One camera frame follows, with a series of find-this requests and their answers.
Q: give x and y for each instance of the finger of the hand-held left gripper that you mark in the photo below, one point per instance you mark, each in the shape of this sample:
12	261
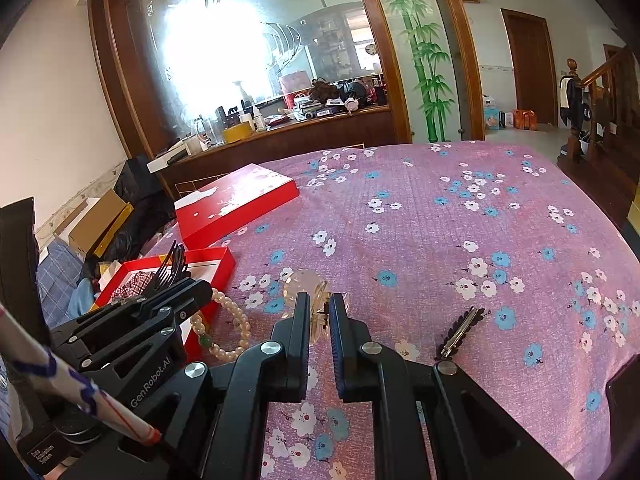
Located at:
150	360
150	307

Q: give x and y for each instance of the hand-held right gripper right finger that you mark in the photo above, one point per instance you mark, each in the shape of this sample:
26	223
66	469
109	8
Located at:
336	340

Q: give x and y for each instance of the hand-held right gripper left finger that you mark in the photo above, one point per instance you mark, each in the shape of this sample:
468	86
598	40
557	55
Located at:
300	330

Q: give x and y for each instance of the plaid hair scrunchie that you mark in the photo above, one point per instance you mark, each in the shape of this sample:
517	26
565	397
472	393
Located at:
137	282

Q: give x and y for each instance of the black hair claw clip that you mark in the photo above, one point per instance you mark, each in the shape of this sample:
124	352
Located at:
167	270

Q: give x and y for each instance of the clear round hair clip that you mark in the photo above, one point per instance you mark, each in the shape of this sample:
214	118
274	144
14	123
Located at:
305	282

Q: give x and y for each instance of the red box tray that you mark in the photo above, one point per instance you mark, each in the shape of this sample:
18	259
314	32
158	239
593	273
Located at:
202	272

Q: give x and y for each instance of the blue plaid bedding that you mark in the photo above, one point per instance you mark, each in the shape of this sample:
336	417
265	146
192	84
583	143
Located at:
57	275

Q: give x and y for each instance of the white plastic bag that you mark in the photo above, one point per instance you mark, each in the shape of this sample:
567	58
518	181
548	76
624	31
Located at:
110	275

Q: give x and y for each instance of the light blue cloth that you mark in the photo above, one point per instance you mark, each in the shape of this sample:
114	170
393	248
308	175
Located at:
82	305

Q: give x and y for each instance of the flat yellow box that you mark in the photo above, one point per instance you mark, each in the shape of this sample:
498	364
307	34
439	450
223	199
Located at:
117	227

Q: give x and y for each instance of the brown cardboard box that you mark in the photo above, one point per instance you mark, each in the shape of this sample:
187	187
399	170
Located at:
95	217

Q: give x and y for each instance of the black leaf hair barrette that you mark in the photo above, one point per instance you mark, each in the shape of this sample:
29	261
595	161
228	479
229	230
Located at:
462	332

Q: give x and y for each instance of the red floral box lid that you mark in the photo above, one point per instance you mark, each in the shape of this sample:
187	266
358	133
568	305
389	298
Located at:
235	210

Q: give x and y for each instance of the black bag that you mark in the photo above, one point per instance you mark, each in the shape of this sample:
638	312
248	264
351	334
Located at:
137	177

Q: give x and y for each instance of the purple floral blanket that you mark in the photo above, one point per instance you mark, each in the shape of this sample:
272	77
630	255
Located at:
425	240

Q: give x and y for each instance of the white flat box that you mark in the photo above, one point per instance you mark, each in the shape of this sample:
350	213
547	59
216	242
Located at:
165	160

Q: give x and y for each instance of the glass pitcher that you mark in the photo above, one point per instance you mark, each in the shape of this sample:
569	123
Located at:
207	131

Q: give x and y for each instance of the small yellow box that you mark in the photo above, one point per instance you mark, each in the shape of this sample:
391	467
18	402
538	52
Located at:
237	133

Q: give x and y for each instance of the wooden counter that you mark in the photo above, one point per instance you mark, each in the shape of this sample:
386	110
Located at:
310	135

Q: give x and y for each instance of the red gift bag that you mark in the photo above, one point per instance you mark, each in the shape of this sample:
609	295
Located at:
292	90

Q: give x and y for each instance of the orange carton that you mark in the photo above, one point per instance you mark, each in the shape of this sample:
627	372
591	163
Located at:
526	120

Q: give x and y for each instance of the bamboo print glass panel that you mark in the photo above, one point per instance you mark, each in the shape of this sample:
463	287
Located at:
425	50

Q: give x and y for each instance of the wooden door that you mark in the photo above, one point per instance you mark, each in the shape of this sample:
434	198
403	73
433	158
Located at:
530	65

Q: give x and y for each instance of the black jacket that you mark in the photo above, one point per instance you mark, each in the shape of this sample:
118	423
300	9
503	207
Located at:
572	100

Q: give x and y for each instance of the wooden stair railing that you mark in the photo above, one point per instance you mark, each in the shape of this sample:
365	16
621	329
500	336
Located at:
610	125

